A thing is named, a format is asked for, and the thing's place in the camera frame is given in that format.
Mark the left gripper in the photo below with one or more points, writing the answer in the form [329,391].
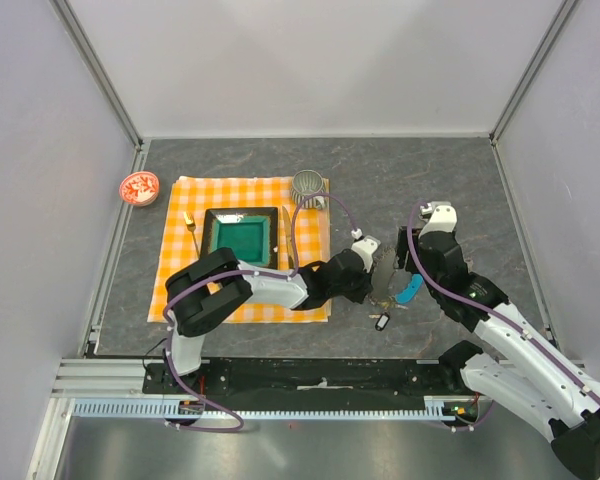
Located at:
[364,290]

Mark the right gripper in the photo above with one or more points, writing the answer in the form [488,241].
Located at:
[400,248]

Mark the keyring with keys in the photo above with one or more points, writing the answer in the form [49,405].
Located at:
[380,295]

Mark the blue carabiner tag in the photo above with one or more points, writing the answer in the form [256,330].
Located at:
[410,291]

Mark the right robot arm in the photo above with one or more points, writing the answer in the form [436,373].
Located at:
[545,389]

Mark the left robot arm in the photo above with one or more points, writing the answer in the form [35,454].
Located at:
[203,295]

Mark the gold knife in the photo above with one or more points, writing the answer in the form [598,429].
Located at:
[288,236]

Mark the striped grey mug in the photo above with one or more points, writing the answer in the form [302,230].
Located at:
[307,188]

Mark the teal square plate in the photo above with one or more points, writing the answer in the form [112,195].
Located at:
[250,232]

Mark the gold fork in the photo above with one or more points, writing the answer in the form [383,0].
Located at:
[191,227]

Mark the orange checkered cloth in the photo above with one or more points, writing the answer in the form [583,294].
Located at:
[196,195]

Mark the red patterned small bowl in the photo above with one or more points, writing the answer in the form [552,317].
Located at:
[139,188]

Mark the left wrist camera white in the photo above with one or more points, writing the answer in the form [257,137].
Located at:
[365,247]

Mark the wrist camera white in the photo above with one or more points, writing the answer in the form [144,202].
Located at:
[365,247]
[438,216]

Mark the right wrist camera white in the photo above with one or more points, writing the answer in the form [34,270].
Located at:
[438,216]

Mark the grey cable duct rail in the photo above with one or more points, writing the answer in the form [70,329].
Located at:
[433,410]

